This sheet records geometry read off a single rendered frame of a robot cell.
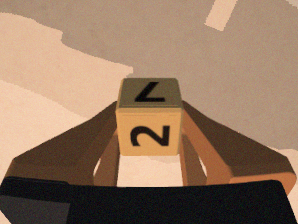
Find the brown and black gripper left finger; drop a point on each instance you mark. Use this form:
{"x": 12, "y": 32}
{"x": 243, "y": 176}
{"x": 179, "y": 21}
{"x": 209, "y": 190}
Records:
{"x": 73, "y": 155}

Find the tan number cube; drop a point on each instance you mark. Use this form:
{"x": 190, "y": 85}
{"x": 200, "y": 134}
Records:
{"x": 149, "y": 115}

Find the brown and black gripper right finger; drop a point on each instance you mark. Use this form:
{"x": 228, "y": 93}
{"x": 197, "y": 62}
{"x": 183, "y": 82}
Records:
{"x": 228, "y": 156}

